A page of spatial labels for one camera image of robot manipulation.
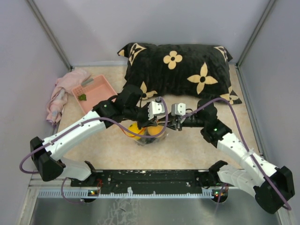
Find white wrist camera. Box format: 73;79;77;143
147;101;166;120
171;103;186;116

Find black pillow cream flowers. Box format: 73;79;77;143
117;42;242;105

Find white slotted cable duct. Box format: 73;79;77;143
37;188;229;199

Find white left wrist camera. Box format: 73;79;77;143
147;101;166;120

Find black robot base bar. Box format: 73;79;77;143
71;160;228;195

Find green loose leaf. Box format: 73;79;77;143
78;94;87;101

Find pink cloth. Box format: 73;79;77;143
46;69;90;125

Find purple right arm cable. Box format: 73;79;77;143
181;97;293;211

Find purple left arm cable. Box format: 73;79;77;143
19;96;169;204

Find orange peach fruit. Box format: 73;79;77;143
147;125;164;136

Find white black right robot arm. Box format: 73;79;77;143
168;100;295;214

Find clear zip bag orange zipper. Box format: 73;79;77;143
121;120;168;146

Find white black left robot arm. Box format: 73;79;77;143
30;85;165;186

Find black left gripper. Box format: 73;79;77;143
124;101;158;130

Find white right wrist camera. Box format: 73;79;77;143
171;103;186;116

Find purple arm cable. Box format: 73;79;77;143
181;97;293;211
19;96;169;204

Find pink plastic basket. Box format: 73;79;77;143
72;75;117;114

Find yellow lemon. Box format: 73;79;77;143
127;122;145;140

